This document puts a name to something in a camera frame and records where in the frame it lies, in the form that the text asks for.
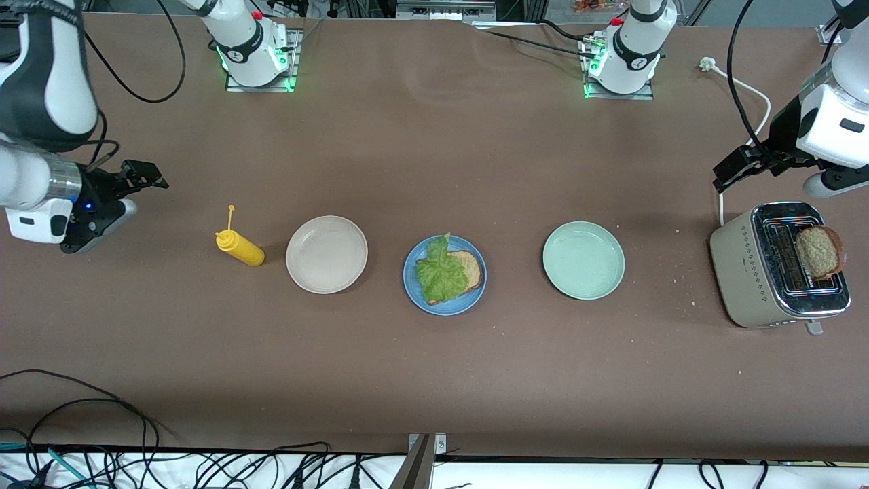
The beige chrome toaster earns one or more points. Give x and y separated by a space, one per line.
747 285

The brown bread slice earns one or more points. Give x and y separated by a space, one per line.
472 270
821 252

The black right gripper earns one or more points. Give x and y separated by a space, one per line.
99 189

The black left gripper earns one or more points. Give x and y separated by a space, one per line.
779 149

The orange object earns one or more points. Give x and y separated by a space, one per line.
590 5

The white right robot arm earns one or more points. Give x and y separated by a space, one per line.
41 81

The beige plate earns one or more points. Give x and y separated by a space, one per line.
326 255

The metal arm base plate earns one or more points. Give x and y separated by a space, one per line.
618 96
293 61

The metal table bracket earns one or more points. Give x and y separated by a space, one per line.
428 445

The yellow mustard squeeze bottle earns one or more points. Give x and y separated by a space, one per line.
244 250

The blue plate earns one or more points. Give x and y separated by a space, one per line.
410 278

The light green plate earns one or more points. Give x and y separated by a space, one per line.
584 261

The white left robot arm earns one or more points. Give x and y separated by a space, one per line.
635 61

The aluminium frame rail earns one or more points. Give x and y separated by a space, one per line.
828 35

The green lettuce leaf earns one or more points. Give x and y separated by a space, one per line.
440 275

